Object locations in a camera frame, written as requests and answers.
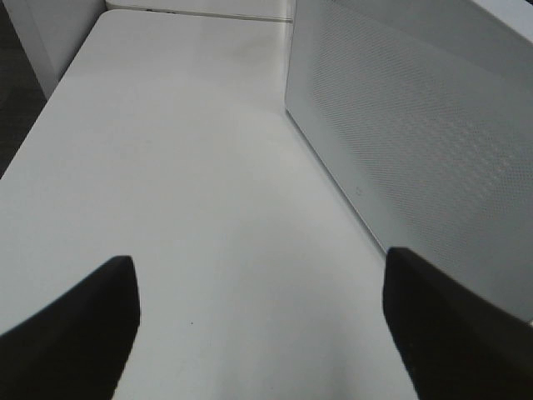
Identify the white microwave door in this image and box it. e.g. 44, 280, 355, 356
286, 1, 532, 322

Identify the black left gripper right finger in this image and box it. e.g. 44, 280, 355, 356
382, 247, 532, 399

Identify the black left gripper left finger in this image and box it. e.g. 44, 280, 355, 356
1, 256, 141, 399

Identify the white cabinet beside table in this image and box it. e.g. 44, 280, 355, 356
2, 0, 106, 98

